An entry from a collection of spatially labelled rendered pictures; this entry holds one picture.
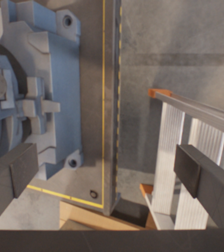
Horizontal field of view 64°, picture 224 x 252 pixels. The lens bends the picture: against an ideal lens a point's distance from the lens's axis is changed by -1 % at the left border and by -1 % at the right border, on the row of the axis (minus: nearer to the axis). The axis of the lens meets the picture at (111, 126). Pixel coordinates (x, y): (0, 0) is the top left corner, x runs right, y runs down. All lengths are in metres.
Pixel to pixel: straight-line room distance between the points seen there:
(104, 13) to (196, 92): 0.53
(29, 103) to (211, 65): 0.75
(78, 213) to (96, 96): 0.74
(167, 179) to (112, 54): 0.53
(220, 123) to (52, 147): 0.43
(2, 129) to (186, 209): 0.53
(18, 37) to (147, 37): 0.57
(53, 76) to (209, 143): 0.44
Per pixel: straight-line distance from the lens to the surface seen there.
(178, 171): 0.16
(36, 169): 0.17
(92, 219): 1.13
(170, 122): 0.72
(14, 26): 0.61
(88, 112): 0.64
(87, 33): 0.65
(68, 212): 1.19
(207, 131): 0.51
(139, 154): 1.01
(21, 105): 0.46
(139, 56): 0.94
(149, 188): 1.05
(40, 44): 0.54
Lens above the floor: 0.91
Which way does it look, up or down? 65 degrees down
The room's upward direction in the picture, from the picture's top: 123 degrees counter-clockwise
